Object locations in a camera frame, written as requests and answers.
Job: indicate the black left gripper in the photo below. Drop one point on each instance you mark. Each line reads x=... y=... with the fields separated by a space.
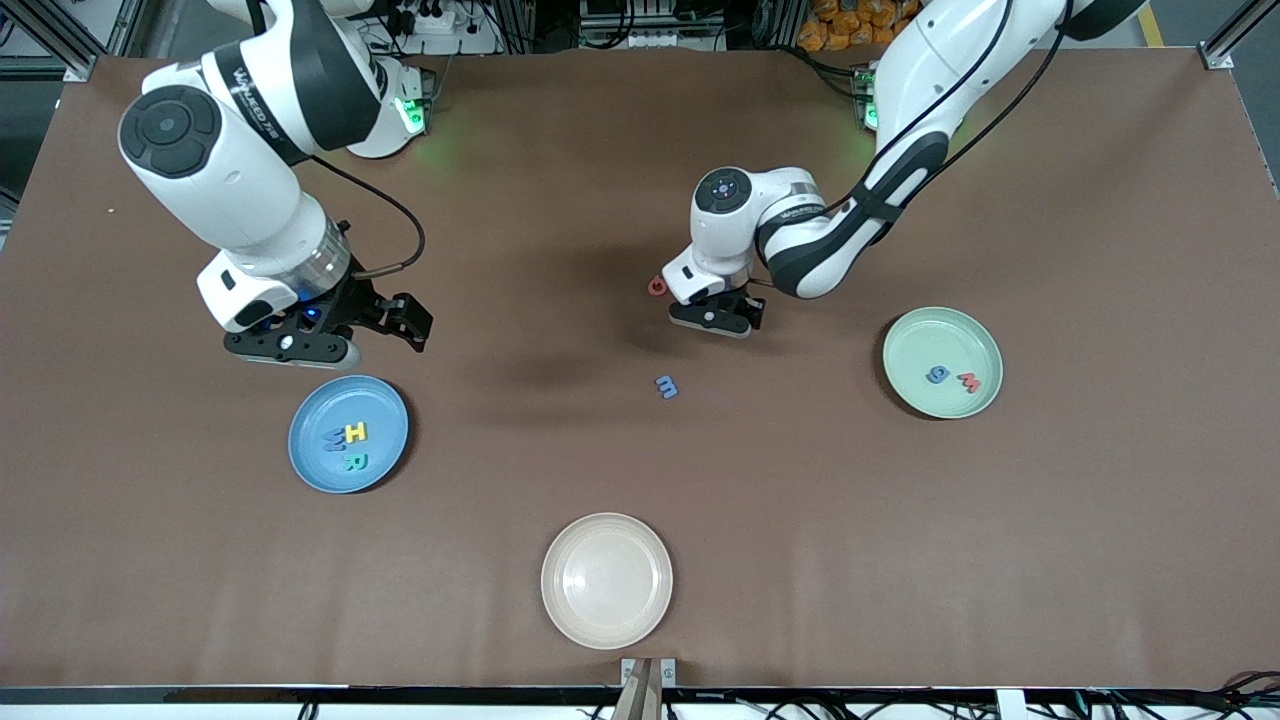
x=751 y=304

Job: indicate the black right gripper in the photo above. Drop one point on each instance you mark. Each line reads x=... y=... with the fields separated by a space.
x=357 y=302

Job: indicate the blue lowercase letter m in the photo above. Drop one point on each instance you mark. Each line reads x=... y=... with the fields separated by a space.
x=667 y=388

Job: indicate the yellow uppercase letter H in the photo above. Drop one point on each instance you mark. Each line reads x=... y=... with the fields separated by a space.
x=357 y=433

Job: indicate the blue uppercase letter M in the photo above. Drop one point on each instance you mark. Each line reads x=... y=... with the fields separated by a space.
x=333 y=441

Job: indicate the teal letter R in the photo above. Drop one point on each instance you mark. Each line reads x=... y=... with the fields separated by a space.
x=354 y=462

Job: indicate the blue lowercase letter g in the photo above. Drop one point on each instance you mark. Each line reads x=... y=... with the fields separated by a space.
x=931 y=376

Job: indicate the pink lowercase letter w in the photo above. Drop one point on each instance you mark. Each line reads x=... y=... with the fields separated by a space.
x=969 y=383

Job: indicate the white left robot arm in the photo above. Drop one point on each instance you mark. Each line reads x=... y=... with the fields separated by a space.
x=790 y=240

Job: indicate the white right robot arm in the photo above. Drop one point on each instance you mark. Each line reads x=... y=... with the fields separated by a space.
x=230 y=170

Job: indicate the blue plate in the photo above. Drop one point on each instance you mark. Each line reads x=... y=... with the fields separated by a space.
x=348 y=480

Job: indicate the green plate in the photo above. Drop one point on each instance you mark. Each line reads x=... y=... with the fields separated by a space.
x=930 y=340

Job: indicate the beige plate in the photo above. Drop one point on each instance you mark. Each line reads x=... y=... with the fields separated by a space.
x=607 y=582

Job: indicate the brown table mat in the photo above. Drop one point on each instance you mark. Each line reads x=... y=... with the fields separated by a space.
x=640 y=150

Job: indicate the orange snack bags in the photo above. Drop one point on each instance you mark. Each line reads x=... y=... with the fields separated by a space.
x=850 y=25

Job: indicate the white power strip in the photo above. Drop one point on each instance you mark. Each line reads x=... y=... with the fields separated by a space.
x=430 y=18

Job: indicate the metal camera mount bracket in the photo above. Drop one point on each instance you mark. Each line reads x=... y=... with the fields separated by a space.
x=645 y=685

